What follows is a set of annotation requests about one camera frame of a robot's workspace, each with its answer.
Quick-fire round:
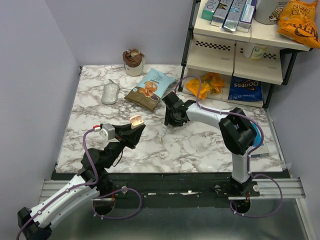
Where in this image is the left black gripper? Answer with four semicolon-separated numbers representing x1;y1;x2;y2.
103;121;146;170

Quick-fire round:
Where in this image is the beige earbud charging case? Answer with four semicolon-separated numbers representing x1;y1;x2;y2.
129;115;145;129

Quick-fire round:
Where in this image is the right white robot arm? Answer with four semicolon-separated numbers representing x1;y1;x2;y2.
162;91;257;196

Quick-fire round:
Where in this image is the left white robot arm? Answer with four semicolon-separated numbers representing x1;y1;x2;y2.
16;122;146;240

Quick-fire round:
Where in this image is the blue brown chips bag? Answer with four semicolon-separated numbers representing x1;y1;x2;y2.
124;68;176;112

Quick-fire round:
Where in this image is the silver glitter pouch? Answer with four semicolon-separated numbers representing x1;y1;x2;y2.
101;79;120;105

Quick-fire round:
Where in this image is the orange snack bag lower shelf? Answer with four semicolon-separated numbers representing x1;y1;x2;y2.
185;72;225;99

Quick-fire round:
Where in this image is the brown lidded white cup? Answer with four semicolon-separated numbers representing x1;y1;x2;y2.
122;48;146;77

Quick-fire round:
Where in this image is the blue Doritos bag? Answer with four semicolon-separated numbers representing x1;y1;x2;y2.
228;76;263;102

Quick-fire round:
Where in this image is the blue Harry's razor box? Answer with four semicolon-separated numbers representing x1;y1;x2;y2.
249;122;271;159

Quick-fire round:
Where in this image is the silver blue toothpaste box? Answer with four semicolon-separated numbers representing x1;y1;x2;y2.
223;0;246;32

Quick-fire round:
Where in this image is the teal toothpaste box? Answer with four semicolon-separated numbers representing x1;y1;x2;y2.
201;0;220;21

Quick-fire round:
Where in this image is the grey toothpaste box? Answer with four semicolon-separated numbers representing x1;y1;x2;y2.
210;0;233;28

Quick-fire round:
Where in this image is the purple white toothpaste box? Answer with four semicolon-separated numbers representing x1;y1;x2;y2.
236;0;259;33

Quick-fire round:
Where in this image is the white popcorn tub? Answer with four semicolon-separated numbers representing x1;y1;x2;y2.
253;0;288;25

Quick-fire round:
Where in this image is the orange honey dijon chips bag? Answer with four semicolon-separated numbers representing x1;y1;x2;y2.
277;0;320;49

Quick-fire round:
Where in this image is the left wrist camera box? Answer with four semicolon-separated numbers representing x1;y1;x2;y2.
99;123;116;141

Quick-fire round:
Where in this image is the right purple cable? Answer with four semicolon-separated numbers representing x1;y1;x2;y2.
174;75;285;218

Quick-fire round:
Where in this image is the black frame cream shelf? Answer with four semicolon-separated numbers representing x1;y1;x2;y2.
180;0;311;109

